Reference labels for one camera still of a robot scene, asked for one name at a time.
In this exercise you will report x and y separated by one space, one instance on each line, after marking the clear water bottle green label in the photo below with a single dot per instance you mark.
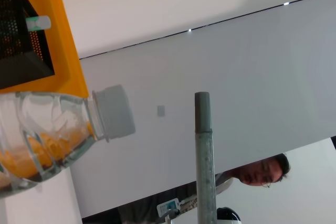
113 111

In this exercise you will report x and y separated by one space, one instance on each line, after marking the grey marker pen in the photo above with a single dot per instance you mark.
206 155

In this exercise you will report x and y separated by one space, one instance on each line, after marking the green and white pen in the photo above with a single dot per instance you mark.
42 22

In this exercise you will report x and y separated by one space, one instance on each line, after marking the black mesh pen holder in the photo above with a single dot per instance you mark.
21 69

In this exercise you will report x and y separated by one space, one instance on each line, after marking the yellow plastic bin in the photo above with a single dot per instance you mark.
68 58

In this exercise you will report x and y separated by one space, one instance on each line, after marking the man with glasses grey shirt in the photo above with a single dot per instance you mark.
254 174

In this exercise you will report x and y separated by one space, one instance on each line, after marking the small white humanoid robot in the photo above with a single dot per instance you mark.
228 214

